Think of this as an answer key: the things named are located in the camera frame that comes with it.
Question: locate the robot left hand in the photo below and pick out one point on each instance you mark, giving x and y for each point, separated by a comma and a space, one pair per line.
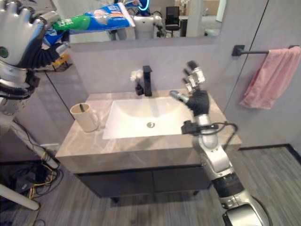
23, 40

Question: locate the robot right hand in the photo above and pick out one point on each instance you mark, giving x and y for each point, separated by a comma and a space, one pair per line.
198, 99

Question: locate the blue green toothpaste tube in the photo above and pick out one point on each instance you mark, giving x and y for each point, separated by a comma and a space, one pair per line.
94, 20

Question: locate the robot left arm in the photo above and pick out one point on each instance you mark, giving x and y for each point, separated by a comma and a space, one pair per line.
11, 89

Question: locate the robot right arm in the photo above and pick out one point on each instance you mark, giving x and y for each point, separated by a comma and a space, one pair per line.
221, 169

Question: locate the sink drain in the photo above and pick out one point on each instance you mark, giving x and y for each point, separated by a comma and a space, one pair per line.
150, 124

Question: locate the white sink basin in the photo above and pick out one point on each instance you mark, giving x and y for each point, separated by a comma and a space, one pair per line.
147, 116

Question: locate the black towel bar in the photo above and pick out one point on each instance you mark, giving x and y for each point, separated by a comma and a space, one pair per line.
251, 51

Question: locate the pink towel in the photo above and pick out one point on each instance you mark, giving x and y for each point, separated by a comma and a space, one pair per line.
272, 80

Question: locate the black faucet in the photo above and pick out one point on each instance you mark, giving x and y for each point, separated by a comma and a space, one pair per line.
147, 80

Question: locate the small vase with white flowers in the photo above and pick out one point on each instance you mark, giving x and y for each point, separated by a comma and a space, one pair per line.
137, 81

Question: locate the grey vanity countertop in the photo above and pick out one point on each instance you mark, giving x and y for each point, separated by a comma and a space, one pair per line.
141, 146

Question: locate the green toothbrush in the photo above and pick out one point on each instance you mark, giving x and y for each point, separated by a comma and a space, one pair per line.
82, 107

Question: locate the dark vanity cabinet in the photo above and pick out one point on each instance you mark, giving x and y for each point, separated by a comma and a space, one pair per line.
145, 182

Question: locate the white stand leg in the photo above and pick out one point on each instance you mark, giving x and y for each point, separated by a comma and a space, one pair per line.
18, 195

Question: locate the wall mirror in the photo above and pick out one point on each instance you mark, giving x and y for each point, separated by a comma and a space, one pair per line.
145, 20

